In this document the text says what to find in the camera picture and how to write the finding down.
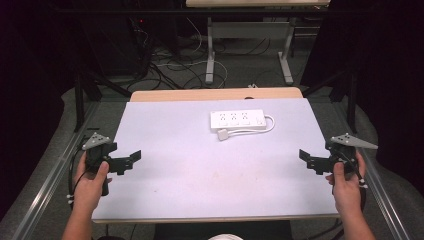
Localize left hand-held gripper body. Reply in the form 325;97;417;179
82;132;134;197

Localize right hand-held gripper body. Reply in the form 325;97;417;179
322;132;380;175

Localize person's left hand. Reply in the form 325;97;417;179
72;152;113;217

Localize person's right hand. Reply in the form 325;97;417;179
325;150;367;216

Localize white table mat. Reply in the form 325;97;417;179
91;97;340;224

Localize black metal stand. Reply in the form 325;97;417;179
300;64;360;135
73;68;134;133

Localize white power strip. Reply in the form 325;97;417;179
209;109;268;133

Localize dark curtain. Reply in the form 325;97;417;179
299;0;424;198
0;0;83;221

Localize black computer tower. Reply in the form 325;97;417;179
78;14;153;78

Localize white round object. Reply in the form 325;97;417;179
207;233;245;240

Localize desk with white legs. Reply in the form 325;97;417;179
185;0;332;86

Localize black horizontal bar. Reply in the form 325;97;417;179
54;7;336;16

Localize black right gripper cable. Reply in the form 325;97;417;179
333;149;369;218

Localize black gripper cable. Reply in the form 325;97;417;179
333;149;369;218
67;143;88;211

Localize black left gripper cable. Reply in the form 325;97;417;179
67;143;88;211

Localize white power strip cable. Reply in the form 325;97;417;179
225;114;277;138

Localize aluminium rail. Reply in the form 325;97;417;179
10;99;101;240
333;99;412;240

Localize black floor cables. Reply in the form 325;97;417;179
128;16;281;92

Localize white floor cable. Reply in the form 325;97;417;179
154;16;229;90

